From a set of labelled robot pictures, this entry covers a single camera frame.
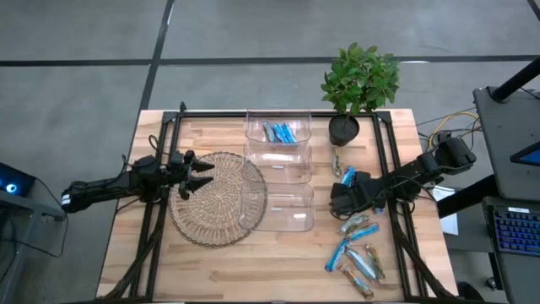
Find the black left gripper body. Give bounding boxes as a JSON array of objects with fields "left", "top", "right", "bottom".
[{"left": 169, "top": 149, "right": 196, "bottom": 201}]

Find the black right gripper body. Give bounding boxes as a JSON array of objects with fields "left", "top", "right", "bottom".
[{"left": 330, "top": 171, "right": 378, "bottom": 217}]

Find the pale blue-backed green granola bar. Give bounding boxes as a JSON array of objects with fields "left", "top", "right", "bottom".
[{"left": 344, "top": 247, "right": 377, "bottom": 283}]

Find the round woven wicker tray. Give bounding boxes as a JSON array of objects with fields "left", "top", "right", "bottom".
[{"left": 167, "top": 151, "right": 267, "bottom": 249}]

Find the clear plastic bin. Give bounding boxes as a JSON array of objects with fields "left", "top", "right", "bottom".
[
  {"left": 244, "top": 108, "right": 312, "bottom": 155},
  {"left": 242, "top": 141, "right": 314, "bottom": 187},
  {"left": 238, "top": 182, "right": 316, "bottom": 236}
]

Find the white paper sheet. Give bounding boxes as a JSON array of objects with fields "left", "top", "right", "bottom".
[{"left": 430, "top": 184, "right": 460, "bottom": 236}]

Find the black cart beam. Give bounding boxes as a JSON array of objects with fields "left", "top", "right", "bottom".
[{"left": 436, "top": 173, "right": 501, "bottom": 219}]

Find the green plant in black pot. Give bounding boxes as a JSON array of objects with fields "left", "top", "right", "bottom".
[{"left": 319, "top": 41, "right": 401, "bottom": 148}]

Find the black caster wheel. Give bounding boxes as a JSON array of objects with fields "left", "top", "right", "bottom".
[{"left": 457, "top": 280, "right": 486, "bottom": 303}]

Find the grey metal cart top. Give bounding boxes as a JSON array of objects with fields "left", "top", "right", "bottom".
[{"left": 472, "top": 86, "right": 540, "bottom": 203}]

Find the grey side desk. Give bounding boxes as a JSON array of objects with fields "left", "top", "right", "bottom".
[{"left": 0, "top": 189, "right": 68, "bottom": 304}]

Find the keyboard with blue backlight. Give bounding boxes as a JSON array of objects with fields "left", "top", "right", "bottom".
[{"left": 482, "top": 195, "right": 540, "bottom": 258}]

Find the black monitor blue screen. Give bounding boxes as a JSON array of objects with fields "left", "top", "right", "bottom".
[{"left": 509, "top": 141, "right": 540, "bottom": 168}]

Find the grey laptop table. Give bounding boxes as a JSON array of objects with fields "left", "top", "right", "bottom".
[{"left": 438, "top": 196, "right": 540, "bottom": 304}]

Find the black pole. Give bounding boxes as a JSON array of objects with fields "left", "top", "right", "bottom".
[{"left": 491, "top": 56, "right": 540, "bottom": 103}]

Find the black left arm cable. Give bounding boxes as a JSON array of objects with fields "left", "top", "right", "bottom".
[{"left": 147, "top": 133, "right": 172, "bottom": 161}]

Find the black aluminium table frame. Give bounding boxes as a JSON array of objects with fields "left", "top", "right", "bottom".
[{"left": 99, "top": 100, "right": 459, "bottom": 303}]

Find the yellow cable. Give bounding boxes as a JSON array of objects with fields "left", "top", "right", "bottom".
[{"left": 428, "top": 110, "right": 482, "bottom": 149}]

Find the black computer blue light ring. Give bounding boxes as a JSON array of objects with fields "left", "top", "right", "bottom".
[{"left": 0, "top": 162, "right": 37, "bottom": 198}]

